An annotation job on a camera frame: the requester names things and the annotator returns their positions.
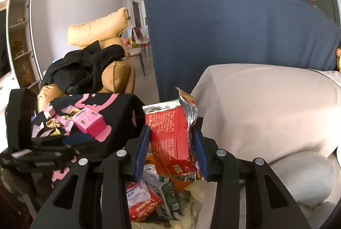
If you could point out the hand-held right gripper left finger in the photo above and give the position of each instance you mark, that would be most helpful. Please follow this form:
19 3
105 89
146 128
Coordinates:
141 154

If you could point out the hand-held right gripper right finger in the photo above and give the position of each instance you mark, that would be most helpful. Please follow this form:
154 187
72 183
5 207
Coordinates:
202 157

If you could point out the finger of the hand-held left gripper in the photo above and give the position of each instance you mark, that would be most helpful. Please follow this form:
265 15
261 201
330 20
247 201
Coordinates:
72 141
10 125

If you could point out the pink clear plastic wrapper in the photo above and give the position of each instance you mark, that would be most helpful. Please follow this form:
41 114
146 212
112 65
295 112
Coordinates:
66 122

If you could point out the gold candy wrapper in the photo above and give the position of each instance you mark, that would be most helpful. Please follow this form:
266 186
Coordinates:
53 122

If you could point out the brown candy wrapper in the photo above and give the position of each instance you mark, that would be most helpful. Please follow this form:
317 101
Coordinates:
68 109

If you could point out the red snack packet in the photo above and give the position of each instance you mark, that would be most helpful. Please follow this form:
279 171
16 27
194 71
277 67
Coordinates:
170 138

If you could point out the green white snack packet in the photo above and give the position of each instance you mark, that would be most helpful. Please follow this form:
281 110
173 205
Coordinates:
169 197

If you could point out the bin with yellow bag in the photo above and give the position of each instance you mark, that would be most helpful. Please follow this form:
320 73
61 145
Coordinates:
194 207

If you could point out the red paper cup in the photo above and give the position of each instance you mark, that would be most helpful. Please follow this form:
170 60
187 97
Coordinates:
145 209

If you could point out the person's left forearm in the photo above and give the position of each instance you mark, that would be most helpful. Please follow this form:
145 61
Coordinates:
13 191

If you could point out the black tablecloth with pink letters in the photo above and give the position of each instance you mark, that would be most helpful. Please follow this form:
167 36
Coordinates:
120 112

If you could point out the black jacket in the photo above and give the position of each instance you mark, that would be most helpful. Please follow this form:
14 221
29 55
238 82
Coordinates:
80 72

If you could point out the television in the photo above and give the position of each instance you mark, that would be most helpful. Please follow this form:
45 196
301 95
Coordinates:
4 53

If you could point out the white shelf unit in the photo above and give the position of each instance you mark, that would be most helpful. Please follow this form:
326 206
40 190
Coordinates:
21 32

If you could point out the grey neck pillow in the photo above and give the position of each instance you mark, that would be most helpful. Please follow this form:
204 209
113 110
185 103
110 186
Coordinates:
301 178

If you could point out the grey dining chair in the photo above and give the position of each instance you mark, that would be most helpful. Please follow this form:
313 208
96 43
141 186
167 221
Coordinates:
134 51

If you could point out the tan leather armchair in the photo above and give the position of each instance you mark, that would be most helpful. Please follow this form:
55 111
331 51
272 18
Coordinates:
98 26

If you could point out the blue partition cloth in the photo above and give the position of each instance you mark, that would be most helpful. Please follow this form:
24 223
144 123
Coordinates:
226 32

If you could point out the yellow plush toy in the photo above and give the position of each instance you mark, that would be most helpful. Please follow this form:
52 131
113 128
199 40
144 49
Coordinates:
338 58

